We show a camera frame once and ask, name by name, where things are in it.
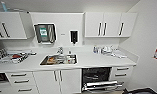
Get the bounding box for stainless steel dishwasher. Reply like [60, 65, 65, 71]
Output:
[81, 66, 124, 94]

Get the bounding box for black soap dispenser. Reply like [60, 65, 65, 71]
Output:
[69, 29, 79, 45]

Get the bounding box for white cup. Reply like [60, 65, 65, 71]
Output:
[67, 56, 76, 65]

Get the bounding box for blue label bottle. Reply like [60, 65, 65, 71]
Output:
[92, 45, 98, 55]

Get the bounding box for chrome faucet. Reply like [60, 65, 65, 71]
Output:
[56, 46, 65, 56]

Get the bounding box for small clear bottle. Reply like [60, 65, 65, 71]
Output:
[97, 47, 102, 55]

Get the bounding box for stack of white cups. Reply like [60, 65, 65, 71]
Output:
[100, 45, 114, 56]

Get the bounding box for steel paper towel dispenser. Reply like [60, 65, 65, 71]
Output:
[33, 22, 58, 45]

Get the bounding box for stainless steel sink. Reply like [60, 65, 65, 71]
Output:
[39, 53, 79, 66]

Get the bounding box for white under-sink cabinet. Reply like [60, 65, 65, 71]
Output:
[32, 68, 83, 94]

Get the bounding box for dishes on counter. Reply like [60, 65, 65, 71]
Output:
[110, 49, 129, 60]

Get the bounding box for white drawer unit narrow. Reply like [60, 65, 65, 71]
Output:
[108, 64, 135, 89]

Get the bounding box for dish rack with dishes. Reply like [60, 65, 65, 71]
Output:
[0, 49, 37, 65]

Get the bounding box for white drawer unit wide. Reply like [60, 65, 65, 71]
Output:
[0, 71, 39, 94]

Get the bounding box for grey bin black lid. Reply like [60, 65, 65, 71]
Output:
[121, 86, 157, 94]

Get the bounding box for light blue spray bottle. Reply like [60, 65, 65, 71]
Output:
[0, 1, 9, 13]

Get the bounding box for white wall cabinet three doors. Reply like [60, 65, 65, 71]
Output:
[83, 11, 139, 39]

